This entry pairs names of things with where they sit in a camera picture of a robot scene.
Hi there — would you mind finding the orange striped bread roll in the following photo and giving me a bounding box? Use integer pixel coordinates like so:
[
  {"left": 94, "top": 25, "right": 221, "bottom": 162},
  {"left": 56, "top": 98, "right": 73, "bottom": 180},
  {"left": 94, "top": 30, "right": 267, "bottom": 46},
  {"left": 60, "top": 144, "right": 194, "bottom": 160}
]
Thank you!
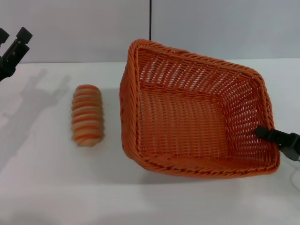
[{"left": 71, "top": 84, "right": 105, "bottom": 148}]

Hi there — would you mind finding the orange woven rectangular basket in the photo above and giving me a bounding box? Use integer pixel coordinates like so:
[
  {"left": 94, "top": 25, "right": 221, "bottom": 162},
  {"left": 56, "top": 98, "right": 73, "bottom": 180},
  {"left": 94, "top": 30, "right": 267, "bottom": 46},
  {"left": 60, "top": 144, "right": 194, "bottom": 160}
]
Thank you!
[{"left": 119, "top": 39, "right": 281, "bottom": 180}]

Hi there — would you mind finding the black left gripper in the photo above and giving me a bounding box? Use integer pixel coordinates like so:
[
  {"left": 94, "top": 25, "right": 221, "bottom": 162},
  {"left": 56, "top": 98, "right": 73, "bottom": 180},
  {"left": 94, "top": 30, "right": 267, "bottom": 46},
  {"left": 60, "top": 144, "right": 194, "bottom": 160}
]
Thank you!
[{"left": 0, "top": 27, "right": 33, "bottom": 82}]

